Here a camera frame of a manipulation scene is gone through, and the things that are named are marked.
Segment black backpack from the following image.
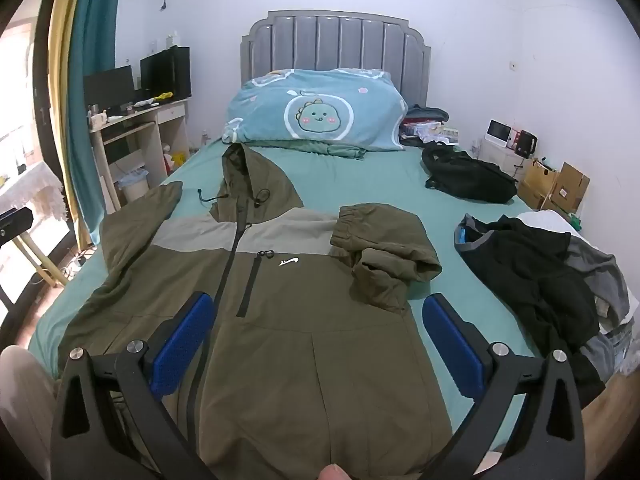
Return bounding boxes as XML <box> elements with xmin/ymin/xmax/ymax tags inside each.
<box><xmin>422</xmin><ymin>141</ymin><xmax>518</xmax><ymax>204</ymax></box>

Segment white trash bin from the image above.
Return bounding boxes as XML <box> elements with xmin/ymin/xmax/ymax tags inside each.
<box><xmin>117</xmin><ymin>168</ymin><xmax>150</xmax><ymax>203</ymax></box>

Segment grey padded headboard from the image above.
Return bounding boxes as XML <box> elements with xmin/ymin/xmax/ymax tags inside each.
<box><xmin>240</xmin><ymin>10</ymin><xmax>432</xmax><ymax>106</ymax></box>

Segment brown cardboard box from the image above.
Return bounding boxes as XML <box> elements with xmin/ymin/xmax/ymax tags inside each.
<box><xmin>550</xmin><ymin>162</ymin><xmax>590</xmax><ymax>214</ymax></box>

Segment black and grey clothes pile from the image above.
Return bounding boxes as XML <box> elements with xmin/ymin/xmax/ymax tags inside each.
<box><xmin>454</xmin><ymin>214</ymin><xmax>631</xmax><ymax>408</ymax></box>

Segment folded clothes stack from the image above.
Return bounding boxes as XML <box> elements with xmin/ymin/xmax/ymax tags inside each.
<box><xmin>399</xmin><ymin>105</ymin><xmax>449</xmax><ymax>146</ymax></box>

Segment black kettle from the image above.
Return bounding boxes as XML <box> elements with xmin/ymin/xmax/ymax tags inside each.
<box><xmin>514</xmin><ymin>130</ymin><xmax>538</xmax><ymax>158</ymax></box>

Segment blue dinosaur print quilt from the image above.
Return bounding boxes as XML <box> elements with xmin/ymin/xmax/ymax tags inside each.
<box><xmin>221</xmin><ymin>68</ymin><xmax>408</xmax><ymax>151</ymax></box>

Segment teal window curtain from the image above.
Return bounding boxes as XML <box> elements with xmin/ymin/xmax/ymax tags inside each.
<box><xmin>64</xmin><ymin>0</ymin><xmax>118</xmax><ymax>248</ymax></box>

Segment wooden computer desk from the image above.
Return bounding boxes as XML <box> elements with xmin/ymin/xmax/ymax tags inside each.
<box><xmin>89</xmin><ymin>99</ymin><xmax>191</xmax><ymax>212</ymax></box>

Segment olive green hooded jacket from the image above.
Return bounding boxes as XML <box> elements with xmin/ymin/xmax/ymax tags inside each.
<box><xmin>58</xmin><ymin>144</ymin><xmax>451</xmax><ymax>479</ymax></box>

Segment white small appliance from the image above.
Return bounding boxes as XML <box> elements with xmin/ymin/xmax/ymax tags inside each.
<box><xmin>484</xmin><ymin>119</ymin><xmax>512</xmax><ymax>148</ymax></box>

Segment black computer monitor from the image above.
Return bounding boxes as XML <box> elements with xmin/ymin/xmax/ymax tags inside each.
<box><xmin>84</xmin><ymin>65</ymin><xmax>136</xmax><ymax>110</ymax></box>

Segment black computer tower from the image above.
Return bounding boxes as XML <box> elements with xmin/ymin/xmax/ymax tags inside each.
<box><xmin>140</xmin><ymin>46</ymin><xmax>192</xmax><ymax>100</ymax></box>

